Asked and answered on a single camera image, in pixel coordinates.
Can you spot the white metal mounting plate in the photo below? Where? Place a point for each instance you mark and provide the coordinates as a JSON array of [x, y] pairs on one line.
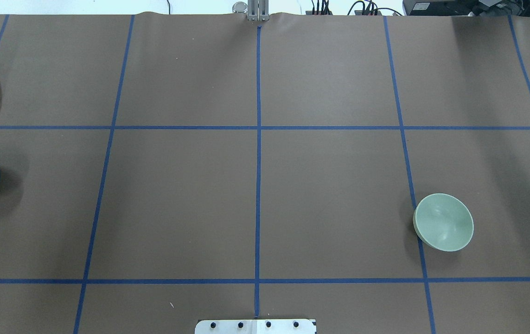
[[257, 326]]

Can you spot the black electronics box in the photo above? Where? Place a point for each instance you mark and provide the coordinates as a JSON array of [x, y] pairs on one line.
[[487, 8]]

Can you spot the green bowl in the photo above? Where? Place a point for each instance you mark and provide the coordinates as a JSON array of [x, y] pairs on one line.
[[443, 222]]

